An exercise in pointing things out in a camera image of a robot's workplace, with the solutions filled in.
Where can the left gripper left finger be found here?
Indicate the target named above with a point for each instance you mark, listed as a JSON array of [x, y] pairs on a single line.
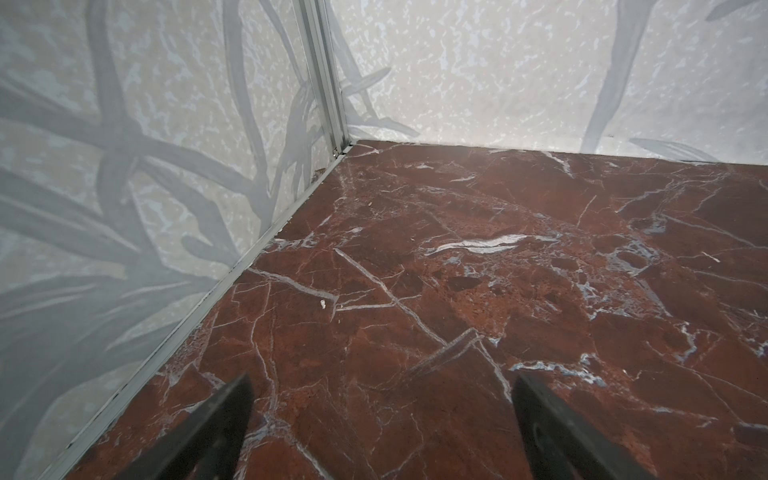
[[206, 445]]

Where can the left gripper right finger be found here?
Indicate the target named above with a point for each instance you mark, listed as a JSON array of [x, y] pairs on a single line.
[[560, 443]]

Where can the left aluminium corner post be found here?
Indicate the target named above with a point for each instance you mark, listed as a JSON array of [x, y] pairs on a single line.
[[314, 24]]

